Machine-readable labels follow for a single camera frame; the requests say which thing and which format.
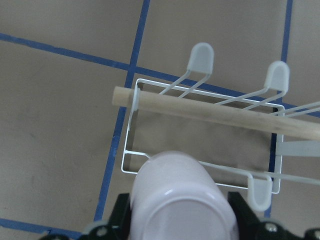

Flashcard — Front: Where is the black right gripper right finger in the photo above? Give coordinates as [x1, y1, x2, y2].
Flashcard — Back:
[227, 191, 320, 240]

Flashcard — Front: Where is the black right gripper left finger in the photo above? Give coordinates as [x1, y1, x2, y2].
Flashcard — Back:
[39, 192, 132, 240]

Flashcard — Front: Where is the pink plastic cup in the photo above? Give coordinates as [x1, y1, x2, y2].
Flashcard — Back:
[129, 151, 240, 240]

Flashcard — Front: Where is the white wire cup rack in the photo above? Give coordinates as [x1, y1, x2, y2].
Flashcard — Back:
[111, 42, 320, 213]

